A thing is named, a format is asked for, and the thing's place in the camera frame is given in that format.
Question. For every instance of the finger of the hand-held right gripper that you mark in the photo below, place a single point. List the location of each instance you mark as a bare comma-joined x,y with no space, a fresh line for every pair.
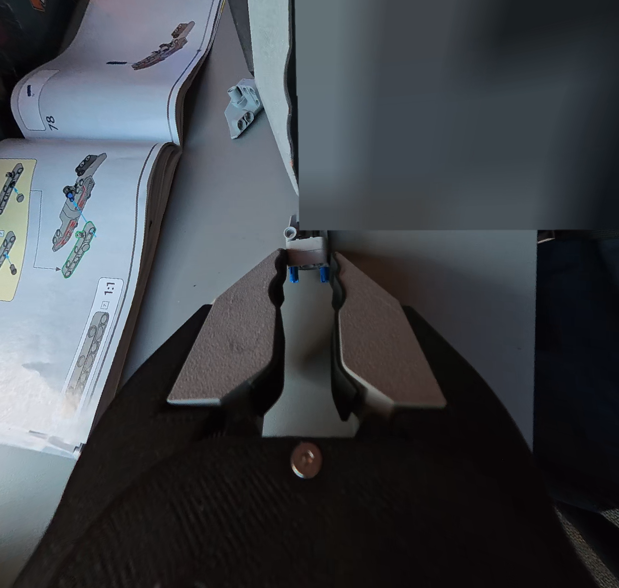
271,42

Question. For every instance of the grey lego assembly blue pins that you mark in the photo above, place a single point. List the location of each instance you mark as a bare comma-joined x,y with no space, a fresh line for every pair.
305,252

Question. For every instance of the lego instruction booklet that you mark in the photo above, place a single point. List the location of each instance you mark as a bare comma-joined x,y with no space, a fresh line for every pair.
82,201

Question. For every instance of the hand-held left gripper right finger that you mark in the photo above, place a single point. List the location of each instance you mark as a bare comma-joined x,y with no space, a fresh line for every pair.
382,341

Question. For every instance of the person's dark blue clothing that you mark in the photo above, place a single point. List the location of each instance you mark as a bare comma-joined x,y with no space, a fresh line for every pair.
575,356

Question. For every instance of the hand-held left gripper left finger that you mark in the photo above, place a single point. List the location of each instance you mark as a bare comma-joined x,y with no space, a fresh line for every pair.
232,336

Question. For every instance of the grey angled lego piece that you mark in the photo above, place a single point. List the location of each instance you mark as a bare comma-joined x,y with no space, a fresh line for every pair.
244,109

